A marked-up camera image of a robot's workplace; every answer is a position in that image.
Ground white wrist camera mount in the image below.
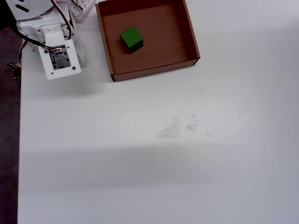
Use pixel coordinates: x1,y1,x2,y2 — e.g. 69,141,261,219
38,24,82,81

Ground thick black cable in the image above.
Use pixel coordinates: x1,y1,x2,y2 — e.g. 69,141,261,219
11,25,62,51

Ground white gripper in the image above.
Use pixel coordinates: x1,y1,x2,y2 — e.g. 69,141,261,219
16,19,88,69

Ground brown cardboard box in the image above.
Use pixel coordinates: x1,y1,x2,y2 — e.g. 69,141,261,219
94,0,201,82

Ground brass table bracket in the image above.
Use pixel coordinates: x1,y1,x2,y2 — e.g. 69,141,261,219
6,62,22,84

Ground red white black base cable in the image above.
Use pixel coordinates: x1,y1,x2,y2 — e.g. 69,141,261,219
19,41,27,63

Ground green cube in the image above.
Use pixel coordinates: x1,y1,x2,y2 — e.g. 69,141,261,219
119,26,144,55

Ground red black arm servo cable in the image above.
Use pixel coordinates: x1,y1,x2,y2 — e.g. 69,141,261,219
50,0,73,41

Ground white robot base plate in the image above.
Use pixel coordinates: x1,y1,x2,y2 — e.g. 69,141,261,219
70,0,97,23

